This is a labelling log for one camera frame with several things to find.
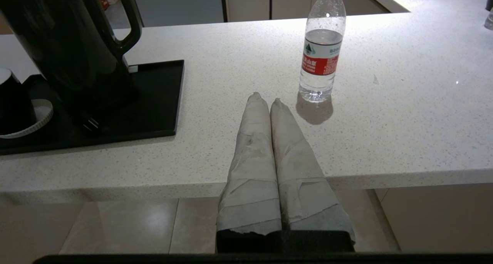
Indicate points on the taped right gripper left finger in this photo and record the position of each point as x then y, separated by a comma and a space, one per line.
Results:
252, 171

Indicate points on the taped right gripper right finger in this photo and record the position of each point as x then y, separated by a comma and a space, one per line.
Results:
300, 179

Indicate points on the grey panelled refrigerator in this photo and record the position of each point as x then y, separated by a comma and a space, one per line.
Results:
177, 5

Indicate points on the grey counter drawer unit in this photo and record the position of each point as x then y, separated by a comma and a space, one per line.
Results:
366, 2

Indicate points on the black rectangular serving tray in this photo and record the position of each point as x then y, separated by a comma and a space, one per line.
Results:
158, 102

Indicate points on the white round saucer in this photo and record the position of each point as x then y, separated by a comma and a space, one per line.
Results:
44, 113

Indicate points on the grey lower cabinet door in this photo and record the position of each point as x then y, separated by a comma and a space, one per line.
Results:
248, 2
290, 2

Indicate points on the black electric kettle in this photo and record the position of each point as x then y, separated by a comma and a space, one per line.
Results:
65, 44

